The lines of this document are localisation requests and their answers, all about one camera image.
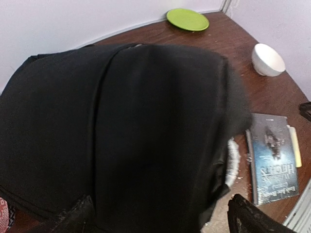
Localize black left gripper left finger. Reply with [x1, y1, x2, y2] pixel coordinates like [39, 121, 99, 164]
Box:
[34, 196, 95, 233]

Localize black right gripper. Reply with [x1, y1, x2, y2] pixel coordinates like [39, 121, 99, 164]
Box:
[299, 102, 311, 119]

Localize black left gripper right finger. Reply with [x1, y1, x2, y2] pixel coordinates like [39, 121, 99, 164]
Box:
[227, 194, 293, 233]

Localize dark Wuthering Heights book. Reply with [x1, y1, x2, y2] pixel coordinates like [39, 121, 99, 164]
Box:
[246, 113, 299, 205]

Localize black student backpack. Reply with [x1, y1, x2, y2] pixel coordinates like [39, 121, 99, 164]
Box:
[0, 44, 252, 233]

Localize yellow highlighter marker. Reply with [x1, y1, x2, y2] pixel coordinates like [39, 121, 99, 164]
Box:
[288, 125, 302, 168]

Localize white bowl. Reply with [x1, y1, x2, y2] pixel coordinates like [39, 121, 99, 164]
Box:
[251, 43, 286, 77]

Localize green plate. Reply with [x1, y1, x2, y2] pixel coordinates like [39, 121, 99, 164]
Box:
[166, 8, 209, 32]

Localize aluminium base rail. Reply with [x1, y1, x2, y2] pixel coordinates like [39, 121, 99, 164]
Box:
[283, 180, 311, 233]

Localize right aluminium frame post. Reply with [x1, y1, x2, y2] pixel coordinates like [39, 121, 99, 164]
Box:
[220, 0, 233, 14]

